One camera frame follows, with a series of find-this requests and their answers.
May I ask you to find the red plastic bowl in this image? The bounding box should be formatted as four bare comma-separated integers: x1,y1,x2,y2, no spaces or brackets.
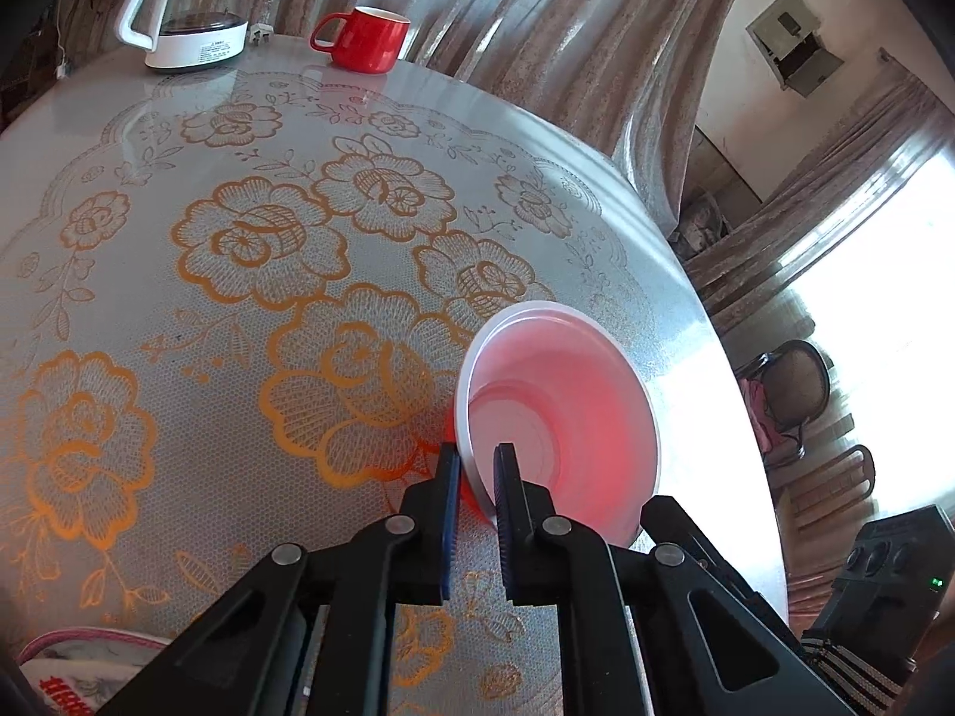
440,302,661,549

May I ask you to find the grey window curtain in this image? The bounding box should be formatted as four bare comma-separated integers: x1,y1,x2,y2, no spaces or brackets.
682,52,955,322

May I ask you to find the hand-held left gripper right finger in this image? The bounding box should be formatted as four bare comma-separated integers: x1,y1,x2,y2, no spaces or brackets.
492,442,859,716

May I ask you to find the pink rimmed floral plate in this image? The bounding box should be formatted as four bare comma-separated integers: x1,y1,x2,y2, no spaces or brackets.
16,628,176,716

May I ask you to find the wooden slat chair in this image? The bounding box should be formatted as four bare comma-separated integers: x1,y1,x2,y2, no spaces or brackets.
776,445,876,530

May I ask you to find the wall electrical box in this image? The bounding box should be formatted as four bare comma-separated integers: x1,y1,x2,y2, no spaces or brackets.
746,0,840,98

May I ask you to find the patterned cushion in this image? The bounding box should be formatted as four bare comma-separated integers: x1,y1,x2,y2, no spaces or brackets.
671,194,736,243

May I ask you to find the white glass electric kettle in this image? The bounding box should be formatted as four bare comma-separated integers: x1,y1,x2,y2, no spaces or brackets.
114,0,276,74

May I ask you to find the lace print tablecloth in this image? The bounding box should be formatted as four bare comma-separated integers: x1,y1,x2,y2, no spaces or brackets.
0,45,792,716

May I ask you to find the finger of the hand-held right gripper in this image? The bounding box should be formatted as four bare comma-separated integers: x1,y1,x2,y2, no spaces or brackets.
640,496,811,658

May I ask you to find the pink cloth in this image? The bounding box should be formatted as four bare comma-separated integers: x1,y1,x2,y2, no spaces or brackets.
740,376,784,452

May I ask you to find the grey patterned curtain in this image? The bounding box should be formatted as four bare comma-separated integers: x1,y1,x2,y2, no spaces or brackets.
254,0,769,225

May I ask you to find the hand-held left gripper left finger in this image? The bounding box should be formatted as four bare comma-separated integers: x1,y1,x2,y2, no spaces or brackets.
97,442,464,716

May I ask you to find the round back chair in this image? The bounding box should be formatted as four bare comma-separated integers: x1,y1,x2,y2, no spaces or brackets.
735,339,833,464

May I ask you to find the red mug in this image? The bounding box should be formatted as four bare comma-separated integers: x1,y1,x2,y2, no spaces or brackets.
309,6,411,76

